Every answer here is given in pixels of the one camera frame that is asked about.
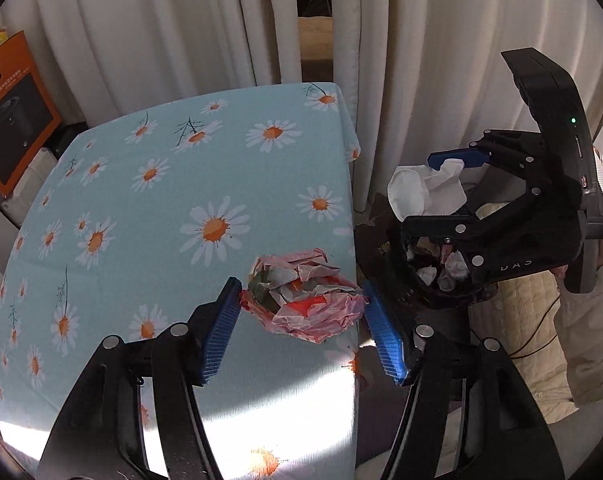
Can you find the orange appliance box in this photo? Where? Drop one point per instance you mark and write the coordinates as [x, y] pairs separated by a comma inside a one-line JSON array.
[[11, 120]]

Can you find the white paper tissue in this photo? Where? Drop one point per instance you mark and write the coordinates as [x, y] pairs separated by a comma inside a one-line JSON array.
[[411, 190]]

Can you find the white curtain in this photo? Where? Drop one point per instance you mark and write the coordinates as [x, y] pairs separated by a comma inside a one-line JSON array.
[[431, 50], [156, 25]]

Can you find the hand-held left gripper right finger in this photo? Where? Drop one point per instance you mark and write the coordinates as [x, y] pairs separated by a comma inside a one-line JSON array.
[[386, 340]]

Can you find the beige quilted cushion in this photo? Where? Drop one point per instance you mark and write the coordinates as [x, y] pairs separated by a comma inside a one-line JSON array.
[[526, 320]]

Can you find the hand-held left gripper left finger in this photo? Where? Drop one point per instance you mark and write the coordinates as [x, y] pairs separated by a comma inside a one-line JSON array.
[[221, 330]]

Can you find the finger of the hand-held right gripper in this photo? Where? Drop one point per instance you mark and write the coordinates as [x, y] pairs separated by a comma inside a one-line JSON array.
[[451, 227], [456, 157]]

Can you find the black trash bin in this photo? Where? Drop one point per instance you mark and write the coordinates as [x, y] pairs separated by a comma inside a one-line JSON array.
[[386, 260]]

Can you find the person's right forearm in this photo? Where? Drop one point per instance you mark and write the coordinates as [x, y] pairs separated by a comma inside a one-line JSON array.
[[591, 340]]

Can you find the pink paper wrapper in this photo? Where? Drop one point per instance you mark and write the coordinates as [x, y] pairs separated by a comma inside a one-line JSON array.
[[306, 300]]

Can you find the white storage box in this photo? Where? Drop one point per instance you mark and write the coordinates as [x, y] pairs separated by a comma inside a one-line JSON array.
[[31, 180]]

